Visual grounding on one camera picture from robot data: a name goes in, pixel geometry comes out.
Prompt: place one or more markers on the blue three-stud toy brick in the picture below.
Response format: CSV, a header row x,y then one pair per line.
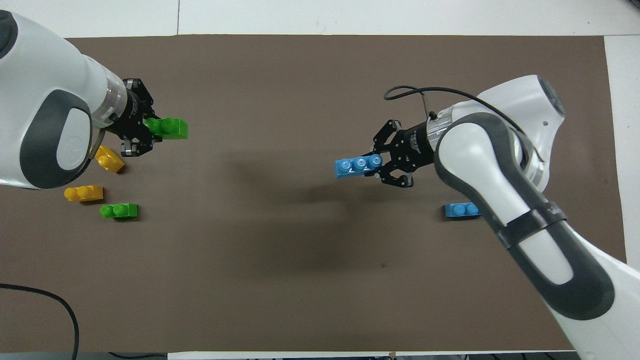
x,y
357,166
461,210

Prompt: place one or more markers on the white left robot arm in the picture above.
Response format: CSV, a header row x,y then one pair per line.
x,y
45,100

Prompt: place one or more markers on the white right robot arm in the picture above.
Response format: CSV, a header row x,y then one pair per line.
x,y
500,175

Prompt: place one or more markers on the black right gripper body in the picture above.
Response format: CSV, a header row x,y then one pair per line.
x,y
412,147

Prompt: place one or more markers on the yellow two-stud toy brick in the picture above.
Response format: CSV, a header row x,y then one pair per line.
x,y
111,162
84,193

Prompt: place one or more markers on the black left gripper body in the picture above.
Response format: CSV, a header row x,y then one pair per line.
x,y
132,117

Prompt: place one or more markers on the brown table mat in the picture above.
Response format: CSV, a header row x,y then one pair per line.
x,y
275,275

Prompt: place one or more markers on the green two-stud toy brick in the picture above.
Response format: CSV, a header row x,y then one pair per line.
x,y
119,211
170,128

